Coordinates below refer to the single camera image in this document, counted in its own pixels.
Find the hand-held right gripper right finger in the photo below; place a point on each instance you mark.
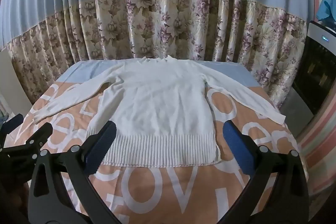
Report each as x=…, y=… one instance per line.
x=236, y=146

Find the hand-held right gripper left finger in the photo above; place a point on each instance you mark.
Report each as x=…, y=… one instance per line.
x=101, y=146

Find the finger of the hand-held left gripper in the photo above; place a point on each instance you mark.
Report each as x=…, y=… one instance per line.
x=36, y=136
x=10, y=123

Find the white knit sweater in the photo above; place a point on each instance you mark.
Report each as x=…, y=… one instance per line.
x=160, y=108

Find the white board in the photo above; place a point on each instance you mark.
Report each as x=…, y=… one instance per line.
x=9, y=79

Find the orange blue lettered blanket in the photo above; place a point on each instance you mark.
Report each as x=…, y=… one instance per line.
x=162, y=187

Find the black water dispenser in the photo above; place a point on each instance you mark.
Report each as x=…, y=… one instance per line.
x=315, y=69

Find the blue floral curtain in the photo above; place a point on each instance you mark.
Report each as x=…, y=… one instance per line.
x=157, y=16

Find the teal cloth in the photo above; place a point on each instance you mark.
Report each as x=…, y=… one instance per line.
x=328, y=6

